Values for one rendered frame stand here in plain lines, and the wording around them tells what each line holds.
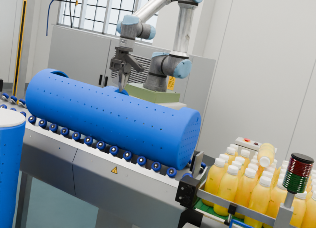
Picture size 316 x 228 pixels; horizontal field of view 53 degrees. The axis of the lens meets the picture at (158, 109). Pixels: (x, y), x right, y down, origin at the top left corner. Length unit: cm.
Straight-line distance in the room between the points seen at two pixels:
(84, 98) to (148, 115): 34
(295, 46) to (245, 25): 66
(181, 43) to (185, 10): 17
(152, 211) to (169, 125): 40
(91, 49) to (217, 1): 177
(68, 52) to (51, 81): 250
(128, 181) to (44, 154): 50
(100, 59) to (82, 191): 229
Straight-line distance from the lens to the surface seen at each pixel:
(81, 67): 398
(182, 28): 180
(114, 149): 150
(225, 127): 424
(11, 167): 154
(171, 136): 131
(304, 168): 98
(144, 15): 174
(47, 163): 176
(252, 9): 422
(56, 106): 163
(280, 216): 104
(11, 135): 147
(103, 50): 373
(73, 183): 171
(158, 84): 189
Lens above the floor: 149
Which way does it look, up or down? 12 degrees down
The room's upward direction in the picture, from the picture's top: 12 degrees clockwise
